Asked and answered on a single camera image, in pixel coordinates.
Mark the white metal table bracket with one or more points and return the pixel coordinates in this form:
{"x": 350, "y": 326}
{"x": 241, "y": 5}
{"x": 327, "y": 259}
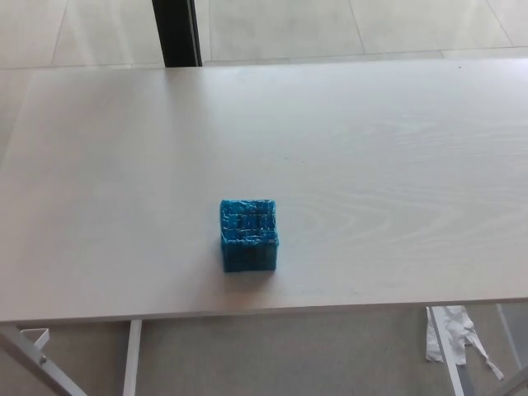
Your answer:
{"x": 41, "y": 336}

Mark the white crumpled cloth on floor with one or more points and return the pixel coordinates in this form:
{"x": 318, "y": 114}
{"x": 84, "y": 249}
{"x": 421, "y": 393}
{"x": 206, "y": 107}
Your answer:
{"x": 460, "y": 330}

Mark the blue textured cube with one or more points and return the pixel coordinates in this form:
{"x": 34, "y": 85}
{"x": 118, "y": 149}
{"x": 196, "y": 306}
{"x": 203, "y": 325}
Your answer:
{"x": 249, "y": 235}

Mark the white vertical table leg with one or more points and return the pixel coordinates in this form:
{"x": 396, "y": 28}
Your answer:
{"x": 132, "y": 359}
{"x": 447, "y": 354}

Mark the white diagonal table brace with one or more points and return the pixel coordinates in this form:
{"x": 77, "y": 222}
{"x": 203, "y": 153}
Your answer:
{"x": 37, "y": 365}

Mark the black vertical pillar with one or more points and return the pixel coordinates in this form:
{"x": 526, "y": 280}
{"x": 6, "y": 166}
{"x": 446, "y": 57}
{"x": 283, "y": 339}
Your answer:
{"x": 175, "y": 33}

